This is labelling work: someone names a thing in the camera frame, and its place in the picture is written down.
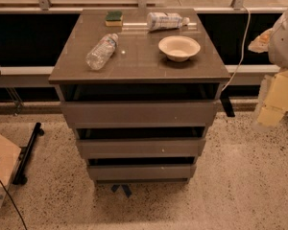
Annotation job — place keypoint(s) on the black bracket behind cabinet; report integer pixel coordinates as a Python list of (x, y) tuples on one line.
[(227, 106)]

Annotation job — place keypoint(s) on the grey top drawer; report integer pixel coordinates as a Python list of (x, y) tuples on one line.
[(136, 114)]

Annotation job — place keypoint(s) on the grey bottom drawer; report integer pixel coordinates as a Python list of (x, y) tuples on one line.
[(109, 173)]

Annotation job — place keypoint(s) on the green yellow sponge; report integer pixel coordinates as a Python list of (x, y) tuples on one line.
[(114, 19)]

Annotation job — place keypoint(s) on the white blue lying bottle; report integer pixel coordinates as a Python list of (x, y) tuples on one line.
[(165, 21)]

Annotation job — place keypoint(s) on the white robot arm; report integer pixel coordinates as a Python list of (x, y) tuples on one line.
[(278, 46)]

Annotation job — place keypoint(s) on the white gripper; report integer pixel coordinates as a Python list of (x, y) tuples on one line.
[(284, 42)]

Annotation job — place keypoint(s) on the grey drawer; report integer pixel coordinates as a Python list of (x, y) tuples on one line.
[(141, 148), (109, 173), (136, 114)]

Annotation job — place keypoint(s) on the white bowl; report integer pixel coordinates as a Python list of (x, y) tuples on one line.
[(179, 48)]

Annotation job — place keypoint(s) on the grey drawer cabinet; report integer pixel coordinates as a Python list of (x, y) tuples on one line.
[(138, 72)]

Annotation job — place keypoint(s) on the cardboard box left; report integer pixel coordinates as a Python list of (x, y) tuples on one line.
[(9, 154)]

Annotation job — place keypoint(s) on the clear plastic water bottle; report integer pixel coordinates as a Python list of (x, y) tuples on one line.
[(101, 53)]

